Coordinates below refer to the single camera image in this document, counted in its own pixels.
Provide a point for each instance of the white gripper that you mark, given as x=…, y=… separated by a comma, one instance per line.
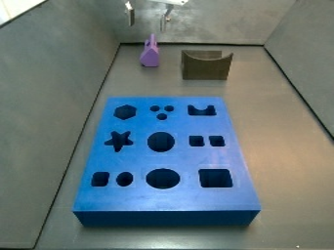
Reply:
x=165, y=17

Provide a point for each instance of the purple three-prong object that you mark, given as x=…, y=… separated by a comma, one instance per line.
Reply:
x=149, y=57

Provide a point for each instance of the black curved fixture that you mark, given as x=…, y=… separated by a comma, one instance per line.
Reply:
x=205, y=65

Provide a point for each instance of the blue shape-sorter block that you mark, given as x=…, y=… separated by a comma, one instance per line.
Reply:
x=166, y=166

